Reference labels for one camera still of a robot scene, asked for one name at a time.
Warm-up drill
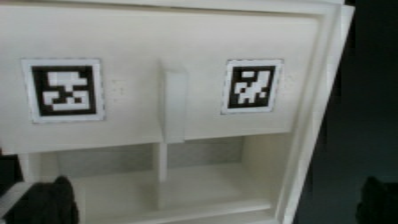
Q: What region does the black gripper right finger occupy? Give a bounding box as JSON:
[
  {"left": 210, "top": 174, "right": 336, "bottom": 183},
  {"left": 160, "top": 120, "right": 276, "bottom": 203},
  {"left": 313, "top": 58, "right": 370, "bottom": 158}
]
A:
[{"left": 356, "top": 177, "right": 398, "bottom": 224}]

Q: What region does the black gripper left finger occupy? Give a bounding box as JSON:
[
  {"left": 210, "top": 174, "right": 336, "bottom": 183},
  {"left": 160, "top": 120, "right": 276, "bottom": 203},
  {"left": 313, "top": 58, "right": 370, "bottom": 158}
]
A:
[{"left": 4, "top": 176, "right": 80, "bottom": 224}]

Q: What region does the white door panel with pegs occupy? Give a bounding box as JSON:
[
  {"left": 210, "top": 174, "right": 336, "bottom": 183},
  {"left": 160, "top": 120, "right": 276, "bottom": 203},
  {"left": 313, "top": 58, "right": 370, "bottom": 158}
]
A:
[{"left": 0, "top": 3, "right": 318, "bottom": 153}]

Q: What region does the white cabinet body box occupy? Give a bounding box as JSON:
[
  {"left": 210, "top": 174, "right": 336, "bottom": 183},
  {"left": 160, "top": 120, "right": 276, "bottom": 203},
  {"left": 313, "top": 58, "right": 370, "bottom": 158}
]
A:
[{"left": 0, "top": 0, "right": 354, "bottom": 224}]

